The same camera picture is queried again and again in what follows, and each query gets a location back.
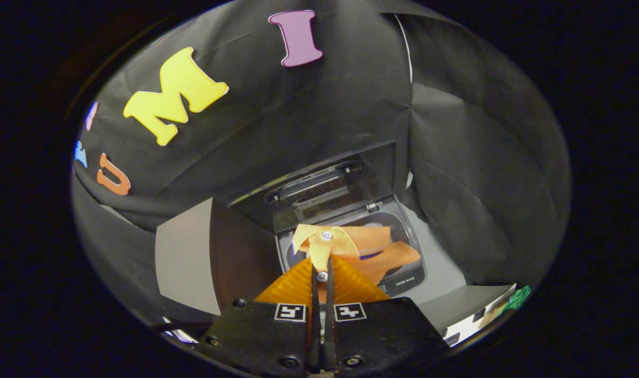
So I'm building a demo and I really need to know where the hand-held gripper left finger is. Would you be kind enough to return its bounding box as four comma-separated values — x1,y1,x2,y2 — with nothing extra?
195,257,321,376

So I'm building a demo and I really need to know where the grey cabinet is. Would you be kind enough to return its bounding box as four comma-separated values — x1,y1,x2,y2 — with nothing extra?
155,198,283,316

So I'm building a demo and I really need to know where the yellow polo shirt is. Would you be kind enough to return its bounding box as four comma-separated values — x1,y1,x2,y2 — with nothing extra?
292,224,421,302

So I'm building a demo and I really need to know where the grey washing machine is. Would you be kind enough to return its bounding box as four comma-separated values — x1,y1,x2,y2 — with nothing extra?
275,194,427,298

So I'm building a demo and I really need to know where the green crumpled bag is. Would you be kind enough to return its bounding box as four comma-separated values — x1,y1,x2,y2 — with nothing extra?
500,286,531,316

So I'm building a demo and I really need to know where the dark washing machine lid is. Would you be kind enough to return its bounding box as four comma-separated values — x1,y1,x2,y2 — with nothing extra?
264,141,397,234

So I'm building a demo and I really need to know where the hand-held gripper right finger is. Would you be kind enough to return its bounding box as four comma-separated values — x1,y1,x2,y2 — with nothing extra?
324,255,450,376

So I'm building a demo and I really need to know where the black backdrop cloth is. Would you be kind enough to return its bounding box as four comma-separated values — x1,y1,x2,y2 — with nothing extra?
70,0,572,326

